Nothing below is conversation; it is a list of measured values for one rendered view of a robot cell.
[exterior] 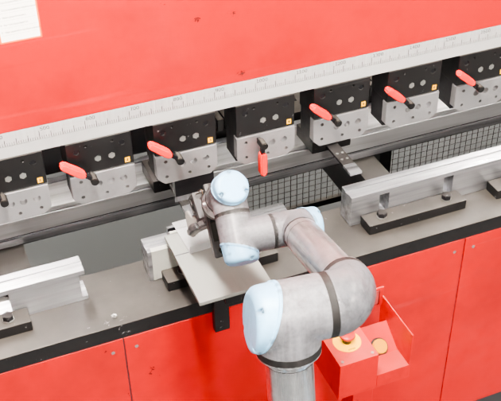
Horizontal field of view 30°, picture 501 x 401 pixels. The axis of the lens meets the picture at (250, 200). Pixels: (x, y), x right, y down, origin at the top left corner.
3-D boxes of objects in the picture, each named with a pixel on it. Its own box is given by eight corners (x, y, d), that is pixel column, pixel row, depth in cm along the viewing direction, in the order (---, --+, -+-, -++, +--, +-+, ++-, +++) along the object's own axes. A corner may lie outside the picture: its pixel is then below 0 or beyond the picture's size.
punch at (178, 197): (176, 204, 230) (173, 173, 224) (173, 200, 231) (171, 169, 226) (215, 195, 233) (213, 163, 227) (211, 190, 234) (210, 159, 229)
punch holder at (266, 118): (237, 166, 226) (235, 107, 216) (225, 148, 232) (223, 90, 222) (294, 152, 230) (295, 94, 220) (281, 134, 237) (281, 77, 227)
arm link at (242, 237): (279, 253, 193) (268, 202, 196) (227, 263, 191) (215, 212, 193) (273, 260, 201) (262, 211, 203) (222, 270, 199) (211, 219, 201)
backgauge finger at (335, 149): (335, 183, 252) (336, 168, 249) (296, 134, 271) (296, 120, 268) (375, 173, 255) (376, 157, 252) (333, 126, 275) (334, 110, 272)
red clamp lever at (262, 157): (262, 178, 226) (261, 145, 220) (255, 169, 229) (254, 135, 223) (268, 177, 226) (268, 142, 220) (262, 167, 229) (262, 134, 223)
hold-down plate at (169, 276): (168, 292, 235) (167, 283, 233) (161, 278, 239) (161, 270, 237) (278, 261, 244) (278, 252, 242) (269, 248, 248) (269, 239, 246)
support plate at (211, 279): (200, 306, 214) (200, 303, 214) (164, 239, 234) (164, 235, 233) (272, 285, 219) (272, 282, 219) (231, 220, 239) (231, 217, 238)
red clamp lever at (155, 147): (153, 144, 208) (186, 160, 214) (147, 135, 211) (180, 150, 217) (148, 150, 209) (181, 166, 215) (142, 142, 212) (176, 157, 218)
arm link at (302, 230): (400, 273, 157) (312, 191, 202) (338, 286, 155) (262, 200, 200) (403, 335, 160) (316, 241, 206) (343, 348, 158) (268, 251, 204)
